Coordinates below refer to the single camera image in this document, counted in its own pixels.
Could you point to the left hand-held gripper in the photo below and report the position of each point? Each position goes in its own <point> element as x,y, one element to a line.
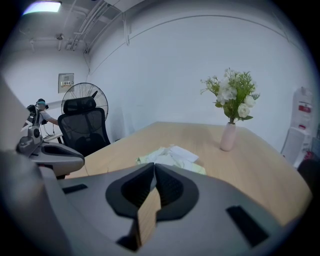
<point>30,143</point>

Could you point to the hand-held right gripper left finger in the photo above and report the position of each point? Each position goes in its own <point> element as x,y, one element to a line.
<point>100,207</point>

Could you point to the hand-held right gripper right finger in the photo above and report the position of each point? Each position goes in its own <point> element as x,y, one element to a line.
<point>212,225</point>

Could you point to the green tissue pack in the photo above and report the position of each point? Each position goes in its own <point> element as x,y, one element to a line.
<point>197,170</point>

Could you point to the black mesh office chair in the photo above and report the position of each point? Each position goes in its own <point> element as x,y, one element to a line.
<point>82,127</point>

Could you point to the wooden table with white legs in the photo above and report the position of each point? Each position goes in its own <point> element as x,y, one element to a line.
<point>250,175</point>

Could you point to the black standing fan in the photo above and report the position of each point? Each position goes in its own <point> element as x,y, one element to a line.
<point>82,90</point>

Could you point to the pink vase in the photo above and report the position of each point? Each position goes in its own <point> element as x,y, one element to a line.
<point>228,137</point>

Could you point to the white water dispenser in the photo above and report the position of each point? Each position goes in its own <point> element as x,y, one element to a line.
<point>295,147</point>

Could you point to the white flower bouquet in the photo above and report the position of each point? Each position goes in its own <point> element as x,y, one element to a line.
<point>232,95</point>

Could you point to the ceiling light panel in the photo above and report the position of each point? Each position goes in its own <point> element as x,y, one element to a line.
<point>42,7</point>

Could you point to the grey wall electrical box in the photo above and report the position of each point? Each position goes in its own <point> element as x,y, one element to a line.
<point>66,83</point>

